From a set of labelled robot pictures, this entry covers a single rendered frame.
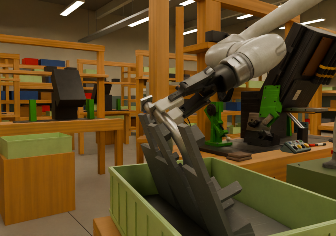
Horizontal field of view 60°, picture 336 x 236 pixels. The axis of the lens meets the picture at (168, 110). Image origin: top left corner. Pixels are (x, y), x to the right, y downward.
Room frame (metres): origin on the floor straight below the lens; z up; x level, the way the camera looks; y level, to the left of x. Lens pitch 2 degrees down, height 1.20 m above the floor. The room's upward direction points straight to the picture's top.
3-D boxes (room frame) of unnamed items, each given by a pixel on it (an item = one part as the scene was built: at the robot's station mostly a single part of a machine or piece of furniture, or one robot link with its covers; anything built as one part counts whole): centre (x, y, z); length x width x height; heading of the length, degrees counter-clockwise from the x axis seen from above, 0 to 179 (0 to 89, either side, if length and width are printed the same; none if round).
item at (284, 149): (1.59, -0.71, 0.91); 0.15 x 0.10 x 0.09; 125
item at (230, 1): (2.19, -0.52, 1.89); 1.50 x 0.09 x 0.09; 125
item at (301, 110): (1.91, -0.81, 1.11); 0.39 x 0.16 x 0.03; 35
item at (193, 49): (2.16, -0.54, 1.52); 0.90 x 0.25 x 0.04; 125
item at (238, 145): (1.95, -0.69, 0.89); 1.10 x 0.42 x 0.02; 125
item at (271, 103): (1.85, -0.67, 1.17); 0.13 x 0.12 x 0.20; 125
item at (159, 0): (2.19, -0.52, 1.36); 1.49 x 0.09 x 0.97; 125
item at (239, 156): (1.38, -0.34, 0.91); 0.10 x 0.08 x 0.03; 127
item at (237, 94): (2.25, -0.48, 1.23); 1.30 x 0.05 x 0.09; 125
